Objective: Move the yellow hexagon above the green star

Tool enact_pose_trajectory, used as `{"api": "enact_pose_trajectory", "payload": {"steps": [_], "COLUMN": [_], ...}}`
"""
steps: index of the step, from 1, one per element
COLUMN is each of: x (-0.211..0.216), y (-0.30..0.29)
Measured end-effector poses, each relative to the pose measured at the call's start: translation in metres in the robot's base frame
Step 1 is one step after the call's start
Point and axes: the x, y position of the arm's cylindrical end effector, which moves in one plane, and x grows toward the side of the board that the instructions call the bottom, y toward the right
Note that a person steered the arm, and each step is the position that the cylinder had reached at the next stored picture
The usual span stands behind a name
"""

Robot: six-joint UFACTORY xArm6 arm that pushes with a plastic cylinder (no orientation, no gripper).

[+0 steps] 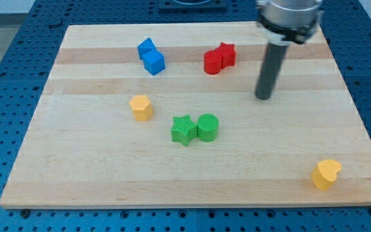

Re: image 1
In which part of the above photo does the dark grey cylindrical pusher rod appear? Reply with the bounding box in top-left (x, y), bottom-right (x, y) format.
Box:
top-left (254, 43), bottom-right (289, 100)

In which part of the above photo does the red star block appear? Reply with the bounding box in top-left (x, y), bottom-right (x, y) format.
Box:
top-left (215, 42), bottom-right (236, 68)

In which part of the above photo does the green star block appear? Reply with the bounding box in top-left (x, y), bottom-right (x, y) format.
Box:
top-left (171, 115), bottom-right (198, 146)

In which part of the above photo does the yellow hexagon block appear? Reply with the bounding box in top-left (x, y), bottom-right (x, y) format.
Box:
top-left (129, 95), bottom-right (153, 121)

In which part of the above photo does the red cylinder block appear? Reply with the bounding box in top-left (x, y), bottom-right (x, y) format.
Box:
top-left (204, 50), bottom-right (222, 75)

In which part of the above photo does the green cylinder block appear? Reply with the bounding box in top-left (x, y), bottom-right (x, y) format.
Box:
top-left (197, 113), bottom-right (218, 142)

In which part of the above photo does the blue cube block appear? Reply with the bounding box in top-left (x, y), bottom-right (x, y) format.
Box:
top-left (142, 50), bottom-right (166, 75)

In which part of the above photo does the light wooden board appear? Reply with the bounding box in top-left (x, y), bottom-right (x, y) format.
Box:
top-left (0, 22), bottom-right (371, 209)

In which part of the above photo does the blue triangular block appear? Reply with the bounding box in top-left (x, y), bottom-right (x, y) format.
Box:
top-left (137, 37), bottom-right (156, 60)

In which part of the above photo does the yellow heart block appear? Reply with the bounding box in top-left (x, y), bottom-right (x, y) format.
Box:
top-left (311, 159), bottom-right (342, 191)

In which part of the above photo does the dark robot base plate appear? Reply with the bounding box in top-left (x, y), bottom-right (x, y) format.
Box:
top-left (157, 0), bottom-right (227, 12)

